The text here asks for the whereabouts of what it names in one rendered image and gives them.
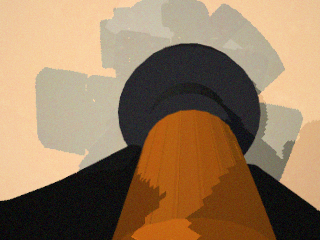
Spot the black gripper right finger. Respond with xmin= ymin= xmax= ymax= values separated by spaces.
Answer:
xmin=247 ymin=164 xmax=320 ymax=240

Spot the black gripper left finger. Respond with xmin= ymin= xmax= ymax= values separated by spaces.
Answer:
xmin=0 ymin=144 xmax=141 ymax=240

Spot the orange knob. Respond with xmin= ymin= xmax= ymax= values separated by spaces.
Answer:
xmin=112 ymin=111 xmax=276 ymax=240

